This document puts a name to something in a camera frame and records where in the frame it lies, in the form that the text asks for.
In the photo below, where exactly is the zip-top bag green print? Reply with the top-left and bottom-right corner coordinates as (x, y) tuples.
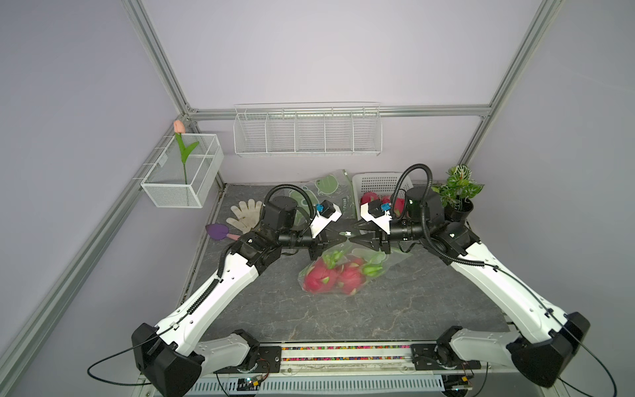
(298, 242), (411, 295)
(283, 170), (357, 225)

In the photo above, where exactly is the pink dragon fruit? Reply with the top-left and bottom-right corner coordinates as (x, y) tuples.
(360, 192), (380, 205)
(392, 198), (405, 217)

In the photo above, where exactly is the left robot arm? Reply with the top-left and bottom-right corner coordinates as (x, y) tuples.
(130, 184), (344, 396)

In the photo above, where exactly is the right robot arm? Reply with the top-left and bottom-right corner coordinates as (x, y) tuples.
(353, 164), (590, 388)

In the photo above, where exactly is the dragon fruit in far bag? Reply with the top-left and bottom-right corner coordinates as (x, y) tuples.
(303, 259), (340, 294)

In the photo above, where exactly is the white plastic basket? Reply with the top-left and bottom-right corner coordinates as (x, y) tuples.
(352, 172), (401, 220)

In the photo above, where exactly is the white knit glove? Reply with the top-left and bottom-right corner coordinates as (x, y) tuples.
(226, 198), (263, 234)

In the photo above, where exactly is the potted green plant black vase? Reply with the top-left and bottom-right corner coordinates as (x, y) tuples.
(433, 165), (485, 223)

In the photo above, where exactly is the purple pink spatula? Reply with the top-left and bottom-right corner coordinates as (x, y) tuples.
(205, 223), (240, 241)

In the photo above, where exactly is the artificial pink tulip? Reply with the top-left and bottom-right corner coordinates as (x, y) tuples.
(173, 120), (199, 184)

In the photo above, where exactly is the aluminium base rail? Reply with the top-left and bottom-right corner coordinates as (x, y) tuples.
(195, 329), (521, 379)

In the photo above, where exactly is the white wire wall shelf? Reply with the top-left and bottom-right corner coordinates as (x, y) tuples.
(233, 102), (383, 156)

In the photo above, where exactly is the white mesh wall box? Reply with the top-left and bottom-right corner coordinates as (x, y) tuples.
(141, 133), (224, 208)

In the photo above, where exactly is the white vented cable duct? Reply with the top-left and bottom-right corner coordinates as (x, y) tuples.
(187, 374), (445, 396)

